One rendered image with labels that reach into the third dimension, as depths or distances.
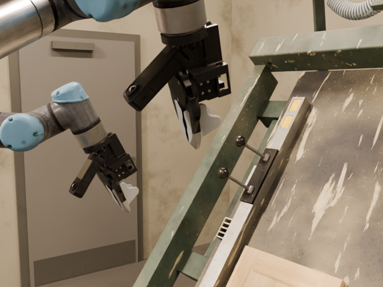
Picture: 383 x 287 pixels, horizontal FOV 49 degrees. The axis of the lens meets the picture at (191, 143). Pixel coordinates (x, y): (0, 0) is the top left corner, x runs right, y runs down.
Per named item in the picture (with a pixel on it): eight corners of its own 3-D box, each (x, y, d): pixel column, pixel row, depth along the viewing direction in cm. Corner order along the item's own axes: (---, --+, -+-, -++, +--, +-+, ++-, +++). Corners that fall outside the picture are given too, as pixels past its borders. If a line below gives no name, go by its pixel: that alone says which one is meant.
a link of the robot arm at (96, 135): (78, 136, 99) (68, 133, 106) (88, 152, 101) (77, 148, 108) (105, 120, 102) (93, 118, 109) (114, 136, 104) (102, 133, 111)
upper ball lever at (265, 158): (264, 165, 139) (230, 144, 137) (268, 156, 140) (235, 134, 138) (269, 164, 135) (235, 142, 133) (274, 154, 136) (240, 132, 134)
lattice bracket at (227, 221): (220, 240, 136) (215, 236, 134) (229, 220, 138) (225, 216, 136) (229, 243, 133) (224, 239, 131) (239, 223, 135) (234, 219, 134)
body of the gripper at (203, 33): (232, 98, 69) (224, 25, 63) (185, 115, 67) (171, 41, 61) (211, 82, 75) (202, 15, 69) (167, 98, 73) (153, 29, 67)
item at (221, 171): (248, 197, 135) (213, 176, 133) (253, 187, 136) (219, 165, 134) (253, 196, 131) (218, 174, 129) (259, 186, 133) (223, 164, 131)
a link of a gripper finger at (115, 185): (129, 200, 107) (113, 172, 104) (123, 204, 107) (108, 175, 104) (121, 196, 111) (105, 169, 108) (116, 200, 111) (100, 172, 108)
